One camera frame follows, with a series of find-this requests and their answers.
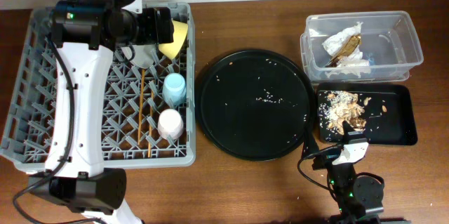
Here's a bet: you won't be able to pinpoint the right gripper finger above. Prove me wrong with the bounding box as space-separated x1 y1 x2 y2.
304 128 319 154
342 121 365 143

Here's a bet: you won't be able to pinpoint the yellow bowl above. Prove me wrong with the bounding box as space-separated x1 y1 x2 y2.
158 20 188 60

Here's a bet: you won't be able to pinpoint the grey round plate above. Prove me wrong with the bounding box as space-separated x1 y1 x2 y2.
121 44 158 69

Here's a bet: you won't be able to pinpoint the peanut shell food scraps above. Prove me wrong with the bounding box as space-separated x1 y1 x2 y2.
318 91 387 136

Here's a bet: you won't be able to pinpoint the wooden chopstick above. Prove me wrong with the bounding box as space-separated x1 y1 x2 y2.
138 68 145 145
147 90 154 158

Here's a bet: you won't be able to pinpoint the light blue plastic cup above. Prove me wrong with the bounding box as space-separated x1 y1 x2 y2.
162 73 187 107

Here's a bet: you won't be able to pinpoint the gold brown snack wrapper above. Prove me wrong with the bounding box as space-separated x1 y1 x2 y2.
326 34 361 67

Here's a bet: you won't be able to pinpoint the white paper napkin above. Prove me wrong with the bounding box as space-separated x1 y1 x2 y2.
322 22 370 67

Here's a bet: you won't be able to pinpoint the pink plastic cup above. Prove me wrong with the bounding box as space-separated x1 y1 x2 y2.
157 109 184 140

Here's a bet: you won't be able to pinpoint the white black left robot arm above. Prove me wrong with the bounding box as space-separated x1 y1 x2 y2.
26 0 174 223

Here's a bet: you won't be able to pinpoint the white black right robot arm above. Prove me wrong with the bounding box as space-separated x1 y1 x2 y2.
297 122 385 223

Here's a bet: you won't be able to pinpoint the black rectangular waste tray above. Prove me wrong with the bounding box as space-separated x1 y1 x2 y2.
317 83 418 145

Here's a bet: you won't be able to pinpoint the clear plastic waste bin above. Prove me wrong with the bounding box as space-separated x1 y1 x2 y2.
300 11 424 84

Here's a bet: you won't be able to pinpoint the grey plastic dishwasher rack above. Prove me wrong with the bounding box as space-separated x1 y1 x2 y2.
1 3 196 173

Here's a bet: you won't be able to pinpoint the round black serving tray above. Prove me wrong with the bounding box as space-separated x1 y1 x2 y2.
195 49 317 161

